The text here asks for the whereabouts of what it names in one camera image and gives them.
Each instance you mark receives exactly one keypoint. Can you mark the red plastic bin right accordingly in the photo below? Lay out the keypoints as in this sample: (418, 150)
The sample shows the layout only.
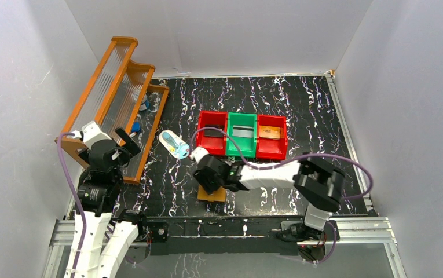
(272, 140)

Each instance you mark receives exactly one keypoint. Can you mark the white card in green bin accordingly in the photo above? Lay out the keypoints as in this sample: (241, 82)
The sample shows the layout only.
(243, 131)

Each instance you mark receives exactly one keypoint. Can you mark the green plastic bin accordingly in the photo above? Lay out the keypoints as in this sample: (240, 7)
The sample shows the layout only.
(246, 145)

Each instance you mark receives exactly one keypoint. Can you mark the orange wooden shelf rack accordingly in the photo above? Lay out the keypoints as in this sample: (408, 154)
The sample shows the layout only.
(113, 96)

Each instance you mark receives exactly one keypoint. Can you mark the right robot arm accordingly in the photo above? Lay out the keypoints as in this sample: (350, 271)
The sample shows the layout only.
(317, 180)

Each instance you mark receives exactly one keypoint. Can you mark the blue white bottle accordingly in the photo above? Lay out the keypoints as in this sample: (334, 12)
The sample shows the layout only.
(144, 103)

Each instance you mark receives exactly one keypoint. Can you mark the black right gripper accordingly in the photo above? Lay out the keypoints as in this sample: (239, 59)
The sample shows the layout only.
(202, 179)

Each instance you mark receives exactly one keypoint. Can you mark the blue cap container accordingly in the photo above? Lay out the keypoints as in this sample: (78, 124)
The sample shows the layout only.
(136, 127)

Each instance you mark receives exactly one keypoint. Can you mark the white blue tube package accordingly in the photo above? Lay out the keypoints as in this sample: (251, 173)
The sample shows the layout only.
(177, 147)

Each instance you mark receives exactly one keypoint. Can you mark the black card in red bin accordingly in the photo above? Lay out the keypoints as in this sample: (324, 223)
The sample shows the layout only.
(211, 131)

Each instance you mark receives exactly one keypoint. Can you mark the orange leather card holder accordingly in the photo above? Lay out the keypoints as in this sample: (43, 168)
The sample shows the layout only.
(217, 196)

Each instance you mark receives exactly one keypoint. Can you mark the red plastic bin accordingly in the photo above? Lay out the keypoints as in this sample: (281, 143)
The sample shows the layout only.
(272, 140)
(211, 140)

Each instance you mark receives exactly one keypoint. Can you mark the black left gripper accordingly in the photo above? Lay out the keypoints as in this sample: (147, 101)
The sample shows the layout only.
(120, 146)

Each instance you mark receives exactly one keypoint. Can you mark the aluminium frame rail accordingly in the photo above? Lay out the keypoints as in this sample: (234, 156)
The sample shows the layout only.
(245, 222)

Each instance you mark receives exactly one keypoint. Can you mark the red plastic bin left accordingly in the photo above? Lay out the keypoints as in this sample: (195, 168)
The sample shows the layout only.
(211, 140)

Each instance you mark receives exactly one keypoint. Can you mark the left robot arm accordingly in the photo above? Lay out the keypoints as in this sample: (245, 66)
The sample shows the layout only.
(100, 241)

